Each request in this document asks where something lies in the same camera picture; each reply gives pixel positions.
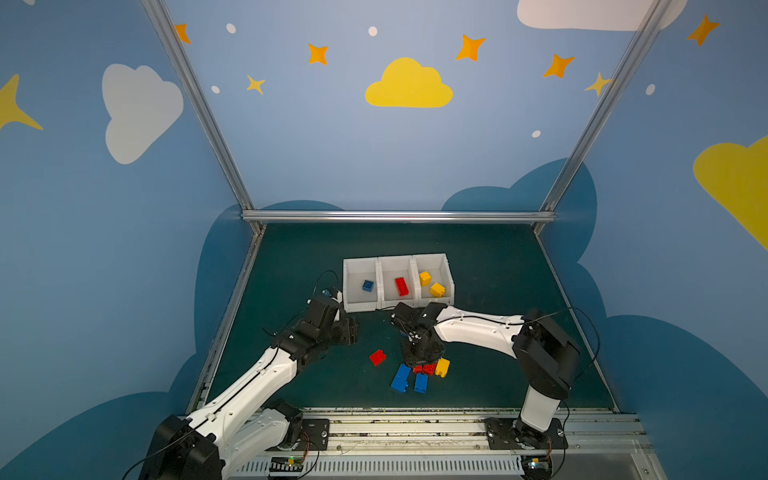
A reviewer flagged yellow brick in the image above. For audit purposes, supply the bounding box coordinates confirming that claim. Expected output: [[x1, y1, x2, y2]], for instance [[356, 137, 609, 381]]
[[419, 271, 432, 287], [429, 282, 447, 298], [434, 358, 450, 378]]

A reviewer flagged long red brick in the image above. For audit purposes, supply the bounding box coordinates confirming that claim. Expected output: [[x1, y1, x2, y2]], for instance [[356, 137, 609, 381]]
[[394, 277, 410, 297], [421, 364, 437, 376]]

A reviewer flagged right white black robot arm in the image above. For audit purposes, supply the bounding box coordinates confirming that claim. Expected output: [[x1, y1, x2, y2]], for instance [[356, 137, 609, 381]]
[[390, 302, 581, 433]]

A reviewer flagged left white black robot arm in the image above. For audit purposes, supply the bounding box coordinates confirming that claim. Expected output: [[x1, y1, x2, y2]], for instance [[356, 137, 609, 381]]
[[137, 288, 358, 479]]

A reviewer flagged red brick far left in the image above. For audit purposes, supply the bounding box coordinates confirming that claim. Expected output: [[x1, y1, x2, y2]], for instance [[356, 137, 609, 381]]
[[369, 349, 387, 366]]

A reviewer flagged blue brick bottom right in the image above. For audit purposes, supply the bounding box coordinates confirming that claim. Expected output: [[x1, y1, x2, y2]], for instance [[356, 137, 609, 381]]
[[414, 373, 429, 393]]

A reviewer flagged long blue brick bottom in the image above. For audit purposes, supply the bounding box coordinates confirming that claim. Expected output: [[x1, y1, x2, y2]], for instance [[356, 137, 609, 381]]
[[390, 364, 412, 393]]

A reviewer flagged left white bin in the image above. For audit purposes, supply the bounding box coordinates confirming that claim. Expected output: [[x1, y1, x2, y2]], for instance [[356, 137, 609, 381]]
[[343, 257, 382, 313]]

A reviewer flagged white bin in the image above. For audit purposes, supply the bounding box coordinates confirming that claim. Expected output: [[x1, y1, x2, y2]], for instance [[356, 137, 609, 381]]
[[413, 253, 455, 307], [343, 257, 382, 313], [376, 255, 417, 310]]

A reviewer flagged right white bin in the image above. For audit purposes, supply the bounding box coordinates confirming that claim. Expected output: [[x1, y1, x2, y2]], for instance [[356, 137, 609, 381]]
[[413, 253, 455, 307]]

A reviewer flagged middle white bin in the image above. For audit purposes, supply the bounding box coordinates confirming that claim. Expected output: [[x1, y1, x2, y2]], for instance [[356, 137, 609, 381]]
[[376, 255, 417, 310]]

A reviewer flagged left circuit board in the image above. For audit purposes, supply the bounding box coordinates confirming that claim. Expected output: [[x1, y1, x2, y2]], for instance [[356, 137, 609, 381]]
[[266, 456, 310, 479]]

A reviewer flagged circuit board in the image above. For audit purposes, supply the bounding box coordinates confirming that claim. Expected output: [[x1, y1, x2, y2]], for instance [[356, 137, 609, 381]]
[[266, 456, 310, 479], [520, 456, 553, 480]]

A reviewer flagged right circuit board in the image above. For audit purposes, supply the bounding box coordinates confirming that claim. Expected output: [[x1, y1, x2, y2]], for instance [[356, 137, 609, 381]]
[[520, 456, 553, 480]]

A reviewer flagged aluminium rail front base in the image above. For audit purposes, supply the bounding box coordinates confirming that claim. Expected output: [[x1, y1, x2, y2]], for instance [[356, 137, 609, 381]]
[[227, 408, 666, 479]]

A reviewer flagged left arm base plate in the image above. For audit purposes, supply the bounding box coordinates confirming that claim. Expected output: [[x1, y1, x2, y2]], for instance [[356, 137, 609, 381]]
[[268, 419, 330, 452]]

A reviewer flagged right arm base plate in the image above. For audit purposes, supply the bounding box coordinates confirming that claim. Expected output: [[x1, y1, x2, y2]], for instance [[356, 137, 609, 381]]
[[483, 417, 568, 451]]

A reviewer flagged aluminium frame back bar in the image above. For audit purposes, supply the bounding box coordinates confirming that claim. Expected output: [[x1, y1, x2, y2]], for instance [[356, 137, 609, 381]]
[[241, 209, 556, 224]]

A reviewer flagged aluminium frame right post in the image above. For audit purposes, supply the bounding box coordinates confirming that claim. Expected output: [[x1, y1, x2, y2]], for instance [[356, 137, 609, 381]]
[[533, 0, 672, 236]]

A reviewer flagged aluminium frame post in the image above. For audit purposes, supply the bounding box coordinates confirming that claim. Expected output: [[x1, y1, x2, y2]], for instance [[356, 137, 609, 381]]
[[141, 0, 253, 214], [533, 0, 672, 236]]

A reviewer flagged aluminium frame left post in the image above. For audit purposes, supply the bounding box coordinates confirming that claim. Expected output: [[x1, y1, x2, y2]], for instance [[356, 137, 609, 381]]
[[141, 0, 253, 214]]

